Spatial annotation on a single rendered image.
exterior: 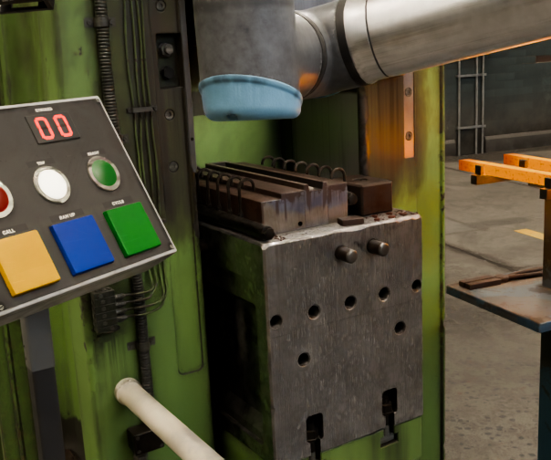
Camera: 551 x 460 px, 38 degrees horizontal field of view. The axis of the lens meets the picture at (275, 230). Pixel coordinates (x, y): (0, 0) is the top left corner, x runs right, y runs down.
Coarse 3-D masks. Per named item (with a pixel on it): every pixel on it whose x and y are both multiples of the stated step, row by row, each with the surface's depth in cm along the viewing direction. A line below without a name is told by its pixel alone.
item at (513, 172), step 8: (464, 160) 177; (472, 160) 177; (464, 168) 176; (472, 168) 174; (488, 168) 169; (496, 168) 167; (504, 168) 164; (512, 168) 163; (520, 168) 163; (496, 176) 167; (504, 176) 165; (512, 176) 163; (520, 176) 161; (528, 176) 158; (536, 176) 156; (544, 176) 155; (544, 184) 155
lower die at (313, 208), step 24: (216, 168) 183; (264, 168) 181; (264, 192) 155; (288, 192) 151; (312, 192) 154; (336, 192) 157; (264, 216) 149; (288, 216) 152; (312, 216) 155; (336, 216) 158
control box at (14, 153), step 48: (96, 96) 125; (0, 144) 108; (48, 144) 114; (96, 144) 121; (96, 192) 116; (144, 192) 124; (48, 240) 107; (0, 288) 98; (48, 288) 103; (96, 288) 117
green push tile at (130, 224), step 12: (132, 204) 120; (108, 216) 115; (120, 216) 117; (132, 216) 119; (144, 216) 120; (120, 228) 116; (132, 228) 118; (144, 228) 119; (120, 240) 115; (132, 240) 116; (144, 240) 118; (156, 240) 120; (132, 252) 116
